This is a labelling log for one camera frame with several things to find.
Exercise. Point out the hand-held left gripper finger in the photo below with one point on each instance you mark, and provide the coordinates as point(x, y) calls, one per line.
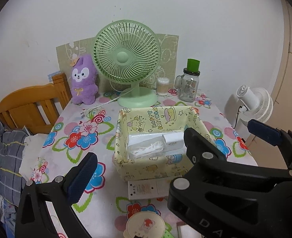
point(82, 178)

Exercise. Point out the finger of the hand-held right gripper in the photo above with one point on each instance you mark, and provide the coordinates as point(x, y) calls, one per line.
point(262, 131)
point(193, 143)

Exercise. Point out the yellow fabric storage basket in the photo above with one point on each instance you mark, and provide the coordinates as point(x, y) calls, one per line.
point(141, 171)

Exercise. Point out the white plug adapter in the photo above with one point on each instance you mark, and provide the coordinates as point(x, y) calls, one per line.
point(148, 189)

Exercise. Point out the white charger block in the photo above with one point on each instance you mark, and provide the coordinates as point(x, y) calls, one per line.
point(172, 143)

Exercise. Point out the white standing fan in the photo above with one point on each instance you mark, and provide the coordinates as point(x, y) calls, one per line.
point(260, 106)

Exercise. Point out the floral tablecloth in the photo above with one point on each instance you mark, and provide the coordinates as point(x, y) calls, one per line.
point(69, 133)

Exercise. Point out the glass jar with green lid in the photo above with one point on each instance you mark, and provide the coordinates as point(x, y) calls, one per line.
point(187, 89)

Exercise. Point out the cotton swab container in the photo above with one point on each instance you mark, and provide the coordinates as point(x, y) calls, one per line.
point(163, 88)

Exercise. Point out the grey plaid pillow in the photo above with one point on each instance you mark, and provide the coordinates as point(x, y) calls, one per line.
point(4, 153)

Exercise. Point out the purple plush toy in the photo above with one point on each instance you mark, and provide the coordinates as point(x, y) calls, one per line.
point(82, 84)

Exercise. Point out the wooden bed headboard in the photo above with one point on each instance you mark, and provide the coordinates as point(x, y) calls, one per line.
point(29, 99)

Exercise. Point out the green desk fan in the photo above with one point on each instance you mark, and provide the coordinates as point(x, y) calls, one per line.
point(122, 57)

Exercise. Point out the blue wall sticker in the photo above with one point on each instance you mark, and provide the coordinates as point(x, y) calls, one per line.
point(54, 74)

